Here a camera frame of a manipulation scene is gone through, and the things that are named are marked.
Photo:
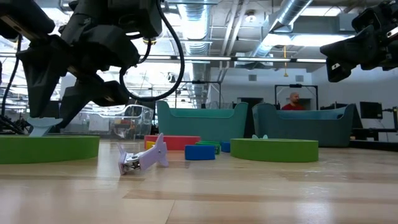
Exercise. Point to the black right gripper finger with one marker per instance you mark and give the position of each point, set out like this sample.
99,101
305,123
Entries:
348,46
340,70

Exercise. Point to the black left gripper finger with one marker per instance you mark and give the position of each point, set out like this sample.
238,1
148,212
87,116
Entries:
42,71
93,91

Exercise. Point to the light blue staple remover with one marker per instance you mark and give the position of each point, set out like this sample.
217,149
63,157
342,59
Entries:
43,126

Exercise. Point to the green tape roll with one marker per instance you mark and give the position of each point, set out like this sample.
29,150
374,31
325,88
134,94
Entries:
275,151
46,149

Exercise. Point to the pink tape roll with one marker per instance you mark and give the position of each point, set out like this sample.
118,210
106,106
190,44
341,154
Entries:
177,142

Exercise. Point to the small blue stapler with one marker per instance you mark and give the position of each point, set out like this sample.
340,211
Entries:
225,147
200,152

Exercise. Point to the small green stapler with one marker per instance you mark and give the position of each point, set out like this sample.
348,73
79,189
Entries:
217,147

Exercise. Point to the black background monitor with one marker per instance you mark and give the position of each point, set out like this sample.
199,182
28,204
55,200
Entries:
371,110

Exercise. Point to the clear plastic bin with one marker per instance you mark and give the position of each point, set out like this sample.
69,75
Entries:
140,121

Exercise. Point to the person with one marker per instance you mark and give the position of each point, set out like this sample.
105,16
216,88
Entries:
293,102

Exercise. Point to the dark teal plastic bin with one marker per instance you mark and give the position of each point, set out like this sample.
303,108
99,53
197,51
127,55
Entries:
304,130

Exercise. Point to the black background workbench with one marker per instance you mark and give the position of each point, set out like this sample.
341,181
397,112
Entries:
373,133

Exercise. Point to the light teal plastic bin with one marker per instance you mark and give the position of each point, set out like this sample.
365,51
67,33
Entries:
202,124

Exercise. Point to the silver slanted ventilation duct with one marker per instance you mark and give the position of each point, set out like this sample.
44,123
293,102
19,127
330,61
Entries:
292,9

